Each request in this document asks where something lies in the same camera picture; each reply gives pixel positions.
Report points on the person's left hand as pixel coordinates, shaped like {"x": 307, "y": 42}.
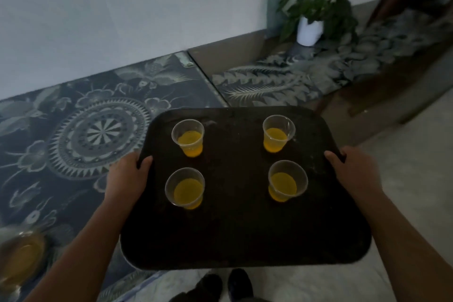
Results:
{"x": 124, "y": 181}

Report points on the person's right hand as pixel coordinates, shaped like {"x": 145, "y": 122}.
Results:
{"x": 357, "y": 174}

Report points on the person's left thumb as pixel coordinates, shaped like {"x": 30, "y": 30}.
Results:
{"x": 145, "y": 165}

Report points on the person's right thumb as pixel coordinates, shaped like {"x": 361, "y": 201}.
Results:
{"x": 333, "y": 162}

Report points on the black serving tray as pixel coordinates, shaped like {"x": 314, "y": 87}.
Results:
{"x": 240, "y": 227}

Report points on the person's left forearm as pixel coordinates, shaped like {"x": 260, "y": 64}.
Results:
{"x": 81, "y": 255}

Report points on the person's right forearm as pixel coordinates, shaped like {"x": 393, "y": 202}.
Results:
{"x": 407, "y": 248}

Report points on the clear plastic cup orange juice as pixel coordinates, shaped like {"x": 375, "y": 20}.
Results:
{"x": 189, "y": 139}
{"x": 285, "y": 183}
{"x": 276, "y": 134}
{"x": 186, "y": 190}

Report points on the blue mandala patterned tablecloth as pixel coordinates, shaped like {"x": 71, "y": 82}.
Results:
{"x": 70, "y": 142}

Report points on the grey leaf patterned cloth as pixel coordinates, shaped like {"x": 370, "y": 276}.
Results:
{"x": 318, "y": 64}

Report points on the white plant pot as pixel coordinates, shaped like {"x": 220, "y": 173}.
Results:
{"x": 309, "y": 32}

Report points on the person's left shoe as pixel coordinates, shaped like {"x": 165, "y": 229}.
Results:
{"x": 201, "y": 291}

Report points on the person's shoe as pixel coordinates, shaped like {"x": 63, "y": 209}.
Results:
{"x": 240, "y": 286}
{"x": 201, "y": 291}

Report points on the person's right shoe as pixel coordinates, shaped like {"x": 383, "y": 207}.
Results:
{"x": 240, "y": 286}

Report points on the green potted plant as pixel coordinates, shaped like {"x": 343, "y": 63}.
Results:
{"x": 318, "y": 8}

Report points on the glass juice jug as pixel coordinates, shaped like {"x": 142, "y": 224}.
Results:
{"x": 17, "y": 259}

